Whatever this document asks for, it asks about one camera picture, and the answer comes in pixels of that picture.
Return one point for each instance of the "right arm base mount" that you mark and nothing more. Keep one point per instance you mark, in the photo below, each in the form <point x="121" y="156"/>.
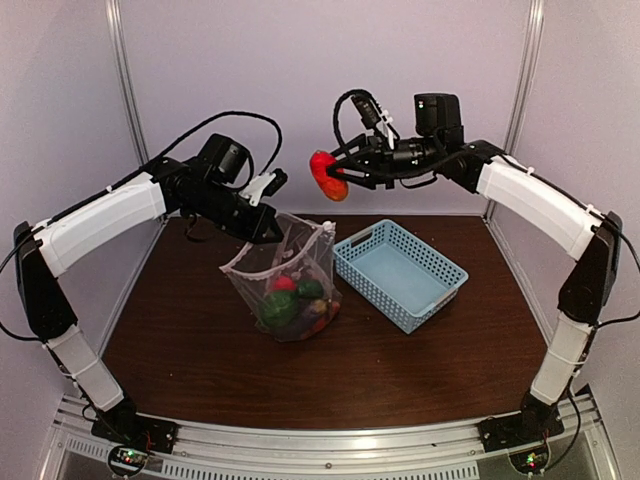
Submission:
<point x="524" y="435"/>

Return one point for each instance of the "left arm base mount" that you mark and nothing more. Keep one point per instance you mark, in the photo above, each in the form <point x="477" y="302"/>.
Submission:
<point x="135" y="437"/>

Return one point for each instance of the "clear zip top bag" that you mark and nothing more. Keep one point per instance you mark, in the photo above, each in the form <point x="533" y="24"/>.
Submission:
<point x="306" y="252"/>

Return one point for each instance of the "green toy avocado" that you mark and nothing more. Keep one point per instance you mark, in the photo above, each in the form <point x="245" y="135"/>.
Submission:
<point x="310" y="289"/>

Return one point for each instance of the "front aluminium rail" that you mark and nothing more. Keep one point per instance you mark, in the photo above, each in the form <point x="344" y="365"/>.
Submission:
<point x="451" y="450"/>

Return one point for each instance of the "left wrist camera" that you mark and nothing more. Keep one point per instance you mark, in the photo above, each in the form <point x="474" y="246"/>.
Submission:
<point x="264" y="185"/>

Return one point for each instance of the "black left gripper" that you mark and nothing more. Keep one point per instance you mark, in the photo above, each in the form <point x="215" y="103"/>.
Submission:
<point x="252" y="232"/>

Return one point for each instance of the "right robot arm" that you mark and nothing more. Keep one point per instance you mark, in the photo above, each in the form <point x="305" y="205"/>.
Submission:
<point x="590" y="238"/>

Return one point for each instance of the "purple toy eggplant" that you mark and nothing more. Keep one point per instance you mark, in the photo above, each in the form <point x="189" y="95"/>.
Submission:
<point x="306" y="325"/>

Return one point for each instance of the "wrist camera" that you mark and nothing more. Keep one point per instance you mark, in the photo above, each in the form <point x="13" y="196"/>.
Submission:
<point x="264" y="185"/>
<point x="375" y="118"/>

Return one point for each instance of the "orange red toy pepper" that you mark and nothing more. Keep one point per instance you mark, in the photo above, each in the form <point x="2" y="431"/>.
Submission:
<point x="334" y="189"/>

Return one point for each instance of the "red toy tomato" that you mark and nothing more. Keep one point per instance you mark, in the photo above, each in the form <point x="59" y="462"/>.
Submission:
<point x="284" y="283"/>

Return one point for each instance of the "green toy cucumber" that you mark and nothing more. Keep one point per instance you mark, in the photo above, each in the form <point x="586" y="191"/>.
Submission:
<point x="279" y="308"/>

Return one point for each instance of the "light blue plastic basket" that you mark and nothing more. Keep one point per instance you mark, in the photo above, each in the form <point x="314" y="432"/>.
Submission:
<point x="399" y="274"/>

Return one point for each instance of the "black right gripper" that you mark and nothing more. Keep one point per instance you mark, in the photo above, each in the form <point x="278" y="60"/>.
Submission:
<point x="380" y="160"/>

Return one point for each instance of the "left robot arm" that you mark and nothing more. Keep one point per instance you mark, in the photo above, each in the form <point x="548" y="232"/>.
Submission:
<point x="46" y="251"/>

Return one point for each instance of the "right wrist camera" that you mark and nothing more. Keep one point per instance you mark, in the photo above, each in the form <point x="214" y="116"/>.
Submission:
<point x="375" y="118"/>

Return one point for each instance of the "left aluminium frame post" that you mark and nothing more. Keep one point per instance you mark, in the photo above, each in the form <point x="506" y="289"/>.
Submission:
<point x="126" y="84"/>

